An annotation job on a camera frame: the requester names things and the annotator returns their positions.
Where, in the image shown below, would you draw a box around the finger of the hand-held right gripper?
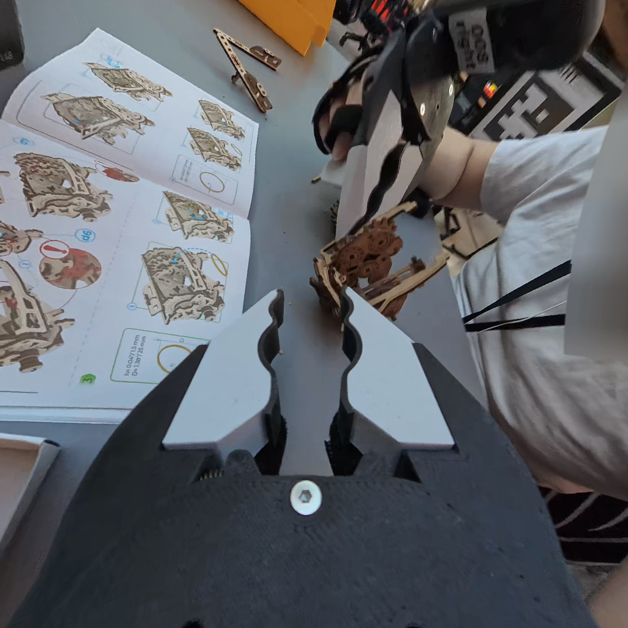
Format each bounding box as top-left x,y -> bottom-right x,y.
335,91 -> 412,241
360,137 -> 432,231

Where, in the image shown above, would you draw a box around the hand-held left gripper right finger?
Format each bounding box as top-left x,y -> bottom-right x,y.
339,287 -> 456,456

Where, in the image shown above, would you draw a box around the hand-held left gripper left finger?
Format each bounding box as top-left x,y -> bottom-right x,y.
161,288 -> 287,462

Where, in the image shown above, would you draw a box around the wooden frame assembly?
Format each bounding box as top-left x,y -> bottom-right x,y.
309,201 -> 451,321

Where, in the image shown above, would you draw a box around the person's right forearm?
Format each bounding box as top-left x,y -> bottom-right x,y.
426,133 -> 502,213

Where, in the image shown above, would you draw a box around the person's right hand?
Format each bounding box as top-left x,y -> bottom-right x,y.
314,88 -> 366,164

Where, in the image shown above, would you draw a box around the white shirt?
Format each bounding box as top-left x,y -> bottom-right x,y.
454,125 -> 609,496

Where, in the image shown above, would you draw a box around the black white marker board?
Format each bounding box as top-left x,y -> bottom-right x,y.
468,66 -> 626,143

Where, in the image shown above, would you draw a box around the yellow plastic bin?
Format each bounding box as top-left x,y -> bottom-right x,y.
237,0 -> 337,56

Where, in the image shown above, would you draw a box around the short wooden strut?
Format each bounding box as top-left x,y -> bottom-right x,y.
231,43 -> 283,71

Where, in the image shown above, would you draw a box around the long wooden strut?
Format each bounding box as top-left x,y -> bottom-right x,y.
212,28 -> 273,114

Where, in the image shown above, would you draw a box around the instruction booklet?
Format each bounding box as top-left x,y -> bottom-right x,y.
0,27 -> 260,424

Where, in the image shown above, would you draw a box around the white cardboard tray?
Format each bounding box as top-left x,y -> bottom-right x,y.
0,433 -> 61,545

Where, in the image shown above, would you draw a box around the dark trousers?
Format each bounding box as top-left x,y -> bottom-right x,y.
539,485 -> 628,566

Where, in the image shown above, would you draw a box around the black model kit box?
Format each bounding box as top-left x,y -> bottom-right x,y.
0,0 -> 26,65

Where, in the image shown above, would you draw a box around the black strap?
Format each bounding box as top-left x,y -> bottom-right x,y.
461,260 -> 572,334

